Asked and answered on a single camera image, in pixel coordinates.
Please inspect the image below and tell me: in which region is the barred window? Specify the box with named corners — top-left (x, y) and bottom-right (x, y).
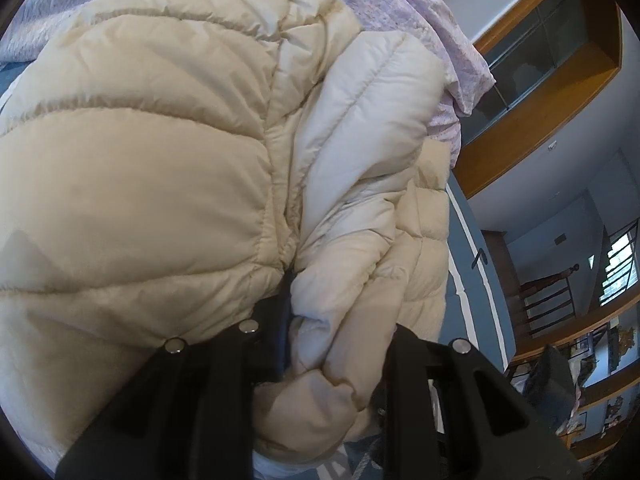
top-left (599, 224), bottom-right (640, 307)

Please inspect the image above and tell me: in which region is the bed with blue striped sheet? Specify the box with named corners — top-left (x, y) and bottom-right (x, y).
top-left (0, 57), bottom-right (517, 480)

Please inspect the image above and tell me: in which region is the dark grey block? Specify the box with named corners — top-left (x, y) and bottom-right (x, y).
top-left (524, 344), bottom-right (577, 417)

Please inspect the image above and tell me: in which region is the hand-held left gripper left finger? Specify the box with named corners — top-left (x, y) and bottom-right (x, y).
top-left (54, 269), bottom-right (297, 480)

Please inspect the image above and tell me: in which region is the cream quilted puffer jacket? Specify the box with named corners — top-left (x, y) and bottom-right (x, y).
top-left (0, 0), bottom-right (452, 476)

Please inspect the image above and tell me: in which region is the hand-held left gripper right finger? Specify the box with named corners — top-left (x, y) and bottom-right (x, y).
top-left (381, 324), bottom-right (587, 480)

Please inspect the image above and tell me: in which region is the lavender floral duvet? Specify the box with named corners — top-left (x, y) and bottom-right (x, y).
top-left (270, 0), bottom-right (497, 167)

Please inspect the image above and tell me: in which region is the wooden bookshelf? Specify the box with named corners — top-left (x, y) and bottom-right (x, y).
top-left (505, 302), bottom-right (640, 463)

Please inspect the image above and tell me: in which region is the wooden framed glass door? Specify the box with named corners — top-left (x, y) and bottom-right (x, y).
top-left (414, 0), bottom-right (627, 202)

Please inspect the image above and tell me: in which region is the wooden chair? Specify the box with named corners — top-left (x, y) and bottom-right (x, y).
top-left (519, 262), bottom-right (582, 338)

